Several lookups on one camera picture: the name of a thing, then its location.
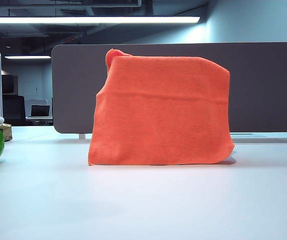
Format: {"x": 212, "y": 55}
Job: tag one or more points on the orange microfiber cloth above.
{"x": 158, "y": 112}

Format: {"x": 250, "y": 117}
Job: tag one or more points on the open background laptop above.
{"x": 40, "y": 110}

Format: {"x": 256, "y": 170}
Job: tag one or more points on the white background desk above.
{"x": 38, "y": 120}

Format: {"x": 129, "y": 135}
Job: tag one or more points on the grey desk partition panel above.
{"x": 258, "y": 87}

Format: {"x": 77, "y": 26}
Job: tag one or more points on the black office chair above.
{"x": 13, "y": 110}

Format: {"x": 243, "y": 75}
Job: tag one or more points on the short ceiling light strip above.
{"x": 27, "y": 57}

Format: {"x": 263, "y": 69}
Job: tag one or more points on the brown cardboard box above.
{"x": 6, "y": 131}

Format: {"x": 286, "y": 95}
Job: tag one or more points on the white partition bracket foot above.
{"x": 82, "y": 136}

